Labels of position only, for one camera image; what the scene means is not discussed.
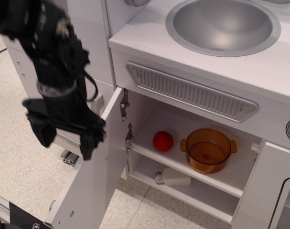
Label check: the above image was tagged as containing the silver fridge door handle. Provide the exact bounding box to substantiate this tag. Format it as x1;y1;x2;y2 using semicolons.
87;94;104;116

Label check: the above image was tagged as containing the red toy tomato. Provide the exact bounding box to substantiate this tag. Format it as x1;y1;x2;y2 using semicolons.
153;131;173;151

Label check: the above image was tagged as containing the white toy bottle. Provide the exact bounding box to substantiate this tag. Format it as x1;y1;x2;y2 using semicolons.
155;167;192;187

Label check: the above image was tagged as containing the upper metal door hinge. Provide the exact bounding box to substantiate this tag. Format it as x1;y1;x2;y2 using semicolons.
119;89;130;122

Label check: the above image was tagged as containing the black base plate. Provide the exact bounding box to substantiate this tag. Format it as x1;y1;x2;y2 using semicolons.
9;202;52;229

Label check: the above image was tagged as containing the metal door hinge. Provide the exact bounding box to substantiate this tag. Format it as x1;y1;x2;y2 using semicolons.
125;124;133;154
119;89;130;122

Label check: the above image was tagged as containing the silver fridge nameplate emblem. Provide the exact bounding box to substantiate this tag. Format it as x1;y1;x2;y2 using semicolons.
55;134;80;148

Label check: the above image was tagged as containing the white toy kitchen cabinet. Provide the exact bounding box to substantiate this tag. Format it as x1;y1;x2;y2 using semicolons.
106;0;290;229

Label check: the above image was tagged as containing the silver round sink bowl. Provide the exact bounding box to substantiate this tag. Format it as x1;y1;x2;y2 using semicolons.
165;0;281;57

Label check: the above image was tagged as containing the silver faucet base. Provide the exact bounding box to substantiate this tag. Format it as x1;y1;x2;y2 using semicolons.
125;0;150;7

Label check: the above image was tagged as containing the white toy fridge unit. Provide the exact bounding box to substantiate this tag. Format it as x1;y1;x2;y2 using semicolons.
0;0;117;153

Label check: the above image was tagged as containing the amber transparent pot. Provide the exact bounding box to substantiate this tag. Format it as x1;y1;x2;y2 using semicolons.
180;128;237;174

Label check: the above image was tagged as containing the lower metal door hinge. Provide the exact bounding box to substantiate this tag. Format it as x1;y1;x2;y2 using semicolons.
125;124;133;154

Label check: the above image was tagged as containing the aluminium extrusion rail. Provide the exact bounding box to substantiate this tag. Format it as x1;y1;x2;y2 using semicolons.
61;149;80;167

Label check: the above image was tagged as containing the grey ribbed vent panel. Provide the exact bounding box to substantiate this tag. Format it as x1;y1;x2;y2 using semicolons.
125;62;259;123

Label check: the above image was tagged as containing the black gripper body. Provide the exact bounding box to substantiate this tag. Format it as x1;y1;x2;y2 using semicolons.
22;81;106;142

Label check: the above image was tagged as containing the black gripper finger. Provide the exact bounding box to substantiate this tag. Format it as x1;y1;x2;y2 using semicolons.
28;116;56;147
80;135;99;160

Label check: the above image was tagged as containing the white cabinet door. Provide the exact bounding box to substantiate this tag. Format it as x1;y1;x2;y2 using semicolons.
45;87;129;229

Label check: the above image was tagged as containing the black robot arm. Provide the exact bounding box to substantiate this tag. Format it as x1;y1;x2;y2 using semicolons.
0;0;106;160

